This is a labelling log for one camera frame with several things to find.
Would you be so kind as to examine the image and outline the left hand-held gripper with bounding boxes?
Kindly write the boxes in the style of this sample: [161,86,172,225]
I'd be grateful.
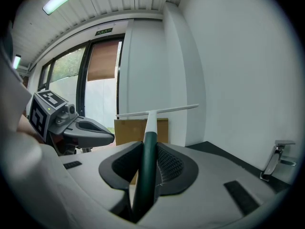
[28,89,116,156]

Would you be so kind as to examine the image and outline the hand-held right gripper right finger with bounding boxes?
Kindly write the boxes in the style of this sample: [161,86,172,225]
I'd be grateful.
[137,142,283,229]

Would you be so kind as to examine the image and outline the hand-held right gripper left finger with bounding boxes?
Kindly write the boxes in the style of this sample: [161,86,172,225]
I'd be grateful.
[59,141,144,227]

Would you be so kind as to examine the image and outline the white and green squeegee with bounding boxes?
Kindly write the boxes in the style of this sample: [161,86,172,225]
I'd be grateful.
[116,104,199,224]

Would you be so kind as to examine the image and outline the person's left forearm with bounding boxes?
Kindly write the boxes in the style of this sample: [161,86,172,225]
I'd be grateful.
[17,114,41,143]

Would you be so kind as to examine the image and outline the black framed glass door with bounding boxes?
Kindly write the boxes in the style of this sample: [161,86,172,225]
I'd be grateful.
[75,33,126,129]

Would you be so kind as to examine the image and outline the brown cardboard box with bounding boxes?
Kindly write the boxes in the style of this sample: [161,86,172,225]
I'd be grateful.
[113,117,169,147]

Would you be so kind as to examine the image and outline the chrome faucet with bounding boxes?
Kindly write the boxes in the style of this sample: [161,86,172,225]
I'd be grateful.
[259,139,297,182]

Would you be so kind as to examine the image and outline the black framed window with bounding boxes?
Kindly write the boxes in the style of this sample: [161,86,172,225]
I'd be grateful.
[37,45,87,92]

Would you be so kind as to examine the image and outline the person's white clothing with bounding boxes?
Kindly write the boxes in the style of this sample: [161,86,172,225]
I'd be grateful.
[0,44,79,226]

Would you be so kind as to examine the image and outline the green exit sign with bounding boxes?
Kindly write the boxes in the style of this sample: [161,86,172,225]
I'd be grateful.
[95,27,113,36]

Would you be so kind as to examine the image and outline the small ceiling light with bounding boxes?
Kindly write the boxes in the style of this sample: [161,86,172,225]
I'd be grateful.
[12,54,22,70]

